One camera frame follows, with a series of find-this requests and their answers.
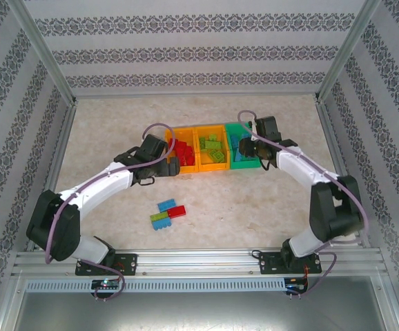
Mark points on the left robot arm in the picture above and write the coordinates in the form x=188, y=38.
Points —
x=99, y=184

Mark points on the aluminium frame side rail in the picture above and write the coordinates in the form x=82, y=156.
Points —
x=55, y=172
x=333, y=138

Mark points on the small red lego brick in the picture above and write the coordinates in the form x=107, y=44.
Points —
x=190, y=160

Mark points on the grey metal sheet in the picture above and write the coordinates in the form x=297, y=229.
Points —
x=199, y=310

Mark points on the aluminium mounting rail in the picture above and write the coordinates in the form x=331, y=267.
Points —
x=199, y=262

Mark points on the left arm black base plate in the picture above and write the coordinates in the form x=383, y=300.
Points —
x=127, y=263

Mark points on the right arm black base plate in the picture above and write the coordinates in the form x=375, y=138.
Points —
x=268, y=263

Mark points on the orange plastic bin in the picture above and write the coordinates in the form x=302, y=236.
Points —
x=213, y=167
x=187, y=169

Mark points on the aluminium frame cross beam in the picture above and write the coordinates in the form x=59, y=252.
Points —
x=196, y=95

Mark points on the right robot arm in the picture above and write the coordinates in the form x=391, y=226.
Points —
x=303, y=165

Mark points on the aluminium frame post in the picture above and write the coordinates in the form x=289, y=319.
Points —
x=45, y=51
x=344, y=51

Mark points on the green plastic bin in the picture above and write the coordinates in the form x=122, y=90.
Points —
x=244, y=165

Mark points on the small green lego brick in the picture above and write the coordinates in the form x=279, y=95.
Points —
x=203, y=142
x=213, y=138

